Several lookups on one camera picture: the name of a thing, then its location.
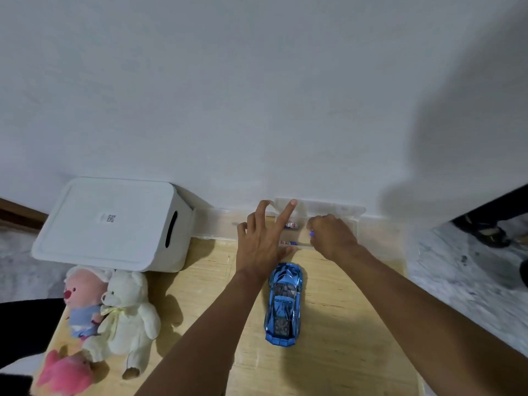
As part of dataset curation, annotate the bright pink plush toy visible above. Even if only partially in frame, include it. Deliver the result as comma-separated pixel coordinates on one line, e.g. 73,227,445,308
35,350,95,396

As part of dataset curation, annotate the brown wooden skirting board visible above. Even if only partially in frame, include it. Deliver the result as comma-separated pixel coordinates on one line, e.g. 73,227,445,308
0,197,49,231

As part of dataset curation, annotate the white teddy bear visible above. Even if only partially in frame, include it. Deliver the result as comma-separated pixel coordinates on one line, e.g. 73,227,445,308
82,269,162,381

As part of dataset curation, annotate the black cloth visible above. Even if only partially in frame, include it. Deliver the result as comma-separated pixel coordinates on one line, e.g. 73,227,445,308
0,298,67,370

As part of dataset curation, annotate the blue toy car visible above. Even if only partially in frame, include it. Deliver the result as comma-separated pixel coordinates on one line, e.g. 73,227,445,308
263,262,304,348

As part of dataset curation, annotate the clear plastic case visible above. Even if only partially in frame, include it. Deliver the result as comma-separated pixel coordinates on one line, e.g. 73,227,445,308
192,197,367,249

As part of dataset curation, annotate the person's left forearm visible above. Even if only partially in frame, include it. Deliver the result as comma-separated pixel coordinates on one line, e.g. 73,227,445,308
135,270,273,396

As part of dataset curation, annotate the person's left hand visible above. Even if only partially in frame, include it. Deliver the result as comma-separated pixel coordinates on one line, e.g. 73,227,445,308
235,199,298,282

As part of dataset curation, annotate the pink plush with blue scarf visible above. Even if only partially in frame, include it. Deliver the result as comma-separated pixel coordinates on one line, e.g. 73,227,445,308
63,265,114,340

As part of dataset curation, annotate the person's right forearm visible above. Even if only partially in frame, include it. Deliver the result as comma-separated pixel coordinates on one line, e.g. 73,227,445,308
333,243,528,396

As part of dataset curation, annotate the person's right hand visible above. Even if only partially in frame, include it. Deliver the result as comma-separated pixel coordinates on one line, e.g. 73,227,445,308
307,214,359,263

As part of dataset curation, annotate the white lidded storage box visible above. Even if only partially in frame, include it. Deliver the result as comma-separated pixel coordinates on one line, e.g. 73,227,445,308
31,177,194,273

